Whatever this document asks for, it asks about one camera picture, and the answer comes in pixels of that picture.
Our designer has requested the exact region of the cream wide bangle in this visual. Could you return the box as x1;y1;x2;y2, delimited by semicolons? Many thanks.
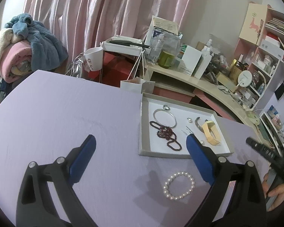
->
202;120;222;145

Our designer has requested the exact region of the white pearl bracelet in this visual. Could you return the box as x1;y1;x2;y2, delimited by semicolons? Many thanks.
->
163;171;196;201

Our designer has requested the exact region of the dark red bead necklace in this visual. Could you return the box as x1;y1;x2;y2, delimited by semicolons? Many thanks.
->
149;120;183;151

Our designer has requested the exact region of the small silver ring bangle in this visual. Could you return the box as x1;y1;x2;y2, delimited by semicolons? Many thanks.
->
162;105;170;111

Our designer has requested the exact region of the white jewelry tray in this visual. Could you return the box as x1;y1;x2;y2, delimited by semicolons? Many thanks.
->
138;93;234;158

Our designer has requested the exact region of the person's right hand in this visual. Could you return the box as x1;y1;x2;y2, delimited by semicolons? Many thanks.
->
262;173;284;212

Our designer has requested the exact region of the large silver bangle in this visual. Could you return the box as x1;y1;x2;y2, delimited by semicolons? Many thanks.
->
153;109;177;128

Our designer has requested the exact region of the black pouch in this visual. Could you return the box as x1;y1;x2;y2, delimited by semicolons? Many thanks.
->
275;80;284;100

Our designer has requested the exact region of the round white mirror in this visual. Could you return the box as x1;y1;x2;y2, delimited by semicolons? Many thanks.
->
237;70;252;88

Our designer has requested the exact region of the white paper gift bag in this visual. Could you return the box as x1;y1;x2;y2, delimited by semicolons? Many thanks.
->
120;50;155;94

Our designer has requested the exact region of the red storage box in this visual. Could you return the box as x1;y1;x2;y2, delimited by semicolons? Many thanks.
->
88;51;135;88

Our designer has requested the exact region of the white carton box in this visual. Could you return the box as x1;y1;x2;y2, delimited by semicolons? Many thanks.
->
178;44;202;76

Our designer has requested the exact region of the white paper cup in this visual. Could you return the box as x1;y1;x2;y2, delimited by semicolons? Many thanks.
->
84;47;104;72

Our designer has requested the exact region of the green glass jar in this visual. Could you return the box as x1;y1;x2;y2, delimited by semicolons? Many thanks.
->
158;51;174;69

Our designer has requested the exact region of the blue fleece blanket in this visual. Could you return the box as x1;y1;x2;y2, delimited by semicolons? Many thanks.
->
4;13;68;71

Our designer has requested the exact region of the clear plastic bag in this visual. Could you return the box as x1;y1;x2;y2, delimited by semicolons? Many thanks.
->
147;27;180;63

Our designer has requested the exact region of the pink folded blanket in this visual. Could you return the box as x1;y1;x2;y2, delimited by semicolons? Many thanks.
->
0;40;32;84

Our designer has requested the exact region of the black hairbrush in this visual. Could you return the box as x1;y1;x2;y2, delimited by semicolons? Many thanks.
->
109;40;151;49

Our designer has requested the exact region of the pink white shelf unit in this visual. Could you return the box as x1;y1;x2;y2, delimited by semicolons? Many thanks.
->
234;3;284;148

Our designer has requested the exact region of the pink curtain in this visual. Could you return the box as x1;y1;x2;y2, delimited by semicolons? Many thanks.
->
24;0;193;59

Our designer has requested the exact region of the dark open cuff bracelet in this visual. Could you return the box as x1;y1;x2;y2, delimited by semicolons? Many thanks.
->
194;116;210;133

